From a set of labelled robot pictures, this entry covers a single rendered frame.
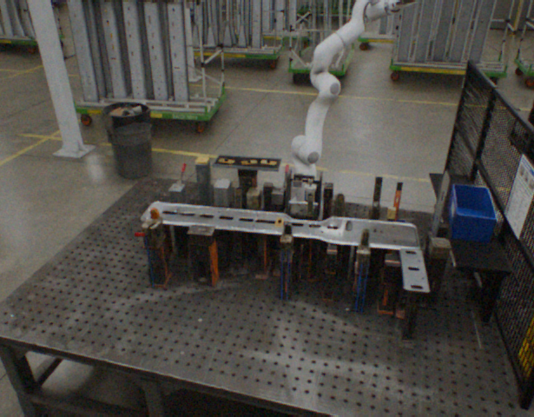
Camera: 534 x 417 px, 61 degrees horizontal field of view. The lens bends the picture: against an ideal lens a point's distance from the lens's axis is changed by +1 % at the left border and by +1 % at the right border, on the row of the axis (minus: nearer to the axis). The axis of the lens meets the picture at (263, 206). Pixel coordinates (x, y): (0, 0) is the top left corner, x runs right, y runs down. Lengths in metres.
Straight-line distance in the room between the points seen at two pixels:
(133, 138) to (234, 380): 3.39
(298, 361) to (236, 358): 0.26
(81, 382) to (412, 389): 1.88
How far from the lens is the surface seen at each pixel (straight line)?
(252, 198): 2.36
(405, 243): 2.21
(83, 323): 2.31
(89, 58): 6.64
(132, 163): 5.02
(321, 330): 2.13
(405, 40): 8.90
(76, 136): 5.92
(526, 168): 2.12
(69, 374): 3.09
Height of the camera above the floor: 2.21
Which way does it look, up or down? 30 degrees down
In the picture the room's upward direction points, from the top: straight up
